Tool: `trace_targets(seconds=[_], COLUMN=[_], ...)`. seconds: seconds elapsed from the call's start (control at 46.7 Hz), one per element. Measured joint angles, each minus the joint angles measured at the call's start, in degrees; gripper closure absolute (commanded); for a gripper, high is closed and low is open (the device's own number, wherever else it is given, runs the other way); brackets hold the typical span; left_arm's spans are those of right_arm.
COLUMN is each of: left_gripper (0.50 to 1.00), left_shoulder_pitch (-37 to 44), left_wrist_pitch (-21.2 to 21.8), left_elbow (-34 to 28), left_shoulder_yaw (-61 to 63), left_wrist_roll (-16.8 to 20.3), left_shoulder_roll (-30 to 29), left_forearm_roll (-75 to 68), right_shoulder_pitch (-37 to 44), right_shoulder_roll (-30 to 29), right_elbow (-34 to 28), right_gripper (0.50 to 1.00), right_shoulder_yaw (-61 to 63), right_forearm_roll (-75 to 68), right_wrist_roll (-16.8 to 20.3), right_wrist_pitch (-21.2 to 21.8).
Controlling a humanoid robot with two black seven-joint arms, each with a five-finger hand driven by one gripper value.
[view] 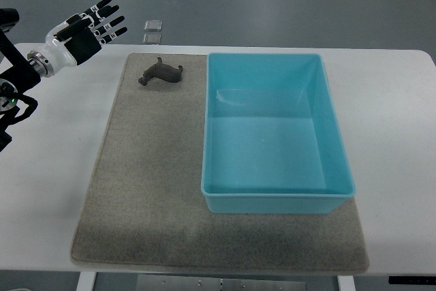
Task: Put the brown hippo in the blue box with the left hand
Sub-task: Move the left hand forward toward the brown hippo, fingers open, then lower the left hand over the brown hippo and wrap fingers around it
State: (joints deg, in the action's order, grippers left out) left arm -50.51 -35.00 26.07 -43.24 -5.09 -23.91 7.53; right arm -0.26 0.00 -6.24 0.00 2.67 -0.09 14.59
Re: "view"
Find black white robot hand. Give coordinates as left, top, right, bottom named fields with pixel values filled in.
left=44, top=0, right=127, bottom=70

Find brown toy hippo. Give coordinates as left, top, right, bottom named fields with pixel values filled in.
left=138, top=57, right=183, bottom=86

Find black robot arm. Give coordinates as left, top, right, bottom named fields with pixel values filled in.
left=1, top=8, right=45, bottom=149

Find blue plastic box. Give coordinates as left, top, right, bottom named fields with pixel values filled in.
left=201, top=53, right=356, bottom=214

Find lower floor socket plate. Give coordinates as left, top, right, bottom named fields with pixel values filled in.
left=143, top=33, right=161, bottom=45

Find grey felt mat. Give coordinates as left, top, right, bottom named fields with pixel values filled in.
left=70, top=54, right=369, bottom=275

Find white left table leg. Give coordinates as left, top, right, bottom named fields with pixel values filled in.
left=76, top=271, right=97, bottom=291

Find white table leg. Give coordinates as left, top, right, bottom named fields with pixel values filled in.
left=76, top=271, right=97, bottom=291
left=337, top=275, right=356, bottom=291

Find white right table leg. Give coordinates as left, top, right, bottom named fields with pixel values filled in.
left=337, top=275, right=356, bottom=291

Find black bar under table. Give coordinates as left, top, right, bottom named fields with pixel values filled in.
left=388, top=276, right=436, bottom=286

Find metal table base plate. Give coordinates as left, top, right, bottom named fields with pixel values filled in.
left=136, top=275, right=307, bottom=291

